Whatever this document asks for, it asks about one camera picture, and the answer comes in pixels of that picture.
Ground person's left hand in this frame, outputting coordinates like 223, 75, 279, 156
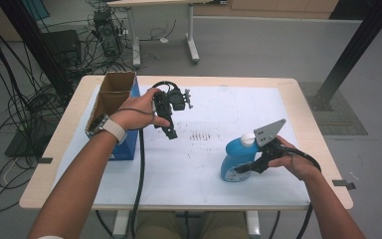
108, 87, 172, 132

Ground thick black metal post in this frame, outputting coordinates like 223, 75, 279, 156
309, 0, 382, 113

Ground wristwatch with beige strap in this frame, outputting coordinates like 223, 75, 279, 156
88, 114, 127, 144

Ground white-legged desk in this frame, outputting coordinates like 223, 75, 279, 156
105, 0, 228, 69

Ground left hand-held gripper cable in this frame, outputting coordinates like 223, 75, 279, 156
129, 127, 146, 239

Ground light wooden table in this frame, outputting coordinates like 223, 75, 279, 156
19, 75, 354, 239

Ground black box on floor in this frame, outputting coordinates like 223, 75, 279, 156
41, 29, 83, 68

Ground person's khaki trousers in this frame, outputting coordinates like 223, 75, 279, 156
133, 210, 252, 239

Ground blue bottle with white cap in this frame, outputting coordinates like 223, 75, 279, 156
220, 132, 263, 183

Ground hand-held gripper cable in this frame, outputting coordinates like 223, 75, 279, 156
129, 127, 146, 239
283, 145, 322, 239

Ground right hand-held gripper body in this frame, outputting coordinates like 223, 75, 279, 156
253, 118, 291, 174

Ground right hand-held gripper cable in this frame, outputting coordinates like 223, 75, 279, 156
283, 145, 322, 239

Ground tangle of black floor cables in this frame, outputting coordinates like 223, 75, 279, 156
0, 0, 130, 215

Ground blue cardboard box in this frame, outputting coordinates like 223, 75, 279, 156
84, 71, 142, 161

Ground white table mat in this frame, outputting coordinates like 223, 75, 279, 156
53, 84, 312, 207

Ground dark grey floor mat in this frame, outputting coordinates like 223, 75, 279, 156
297, 82, 368, 136

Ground person's right hand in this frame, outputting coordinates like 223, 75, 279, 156
268, 134, 321, 182

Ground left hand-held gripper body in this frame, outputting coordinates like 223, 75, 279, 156
151, 80, 194, 117

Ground dark slanted metal post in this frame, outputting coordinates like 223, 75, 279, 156
0, 0, 74, 98

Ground black flat floor plate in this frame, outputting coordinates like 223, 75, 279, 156
4, 128, 58, 158

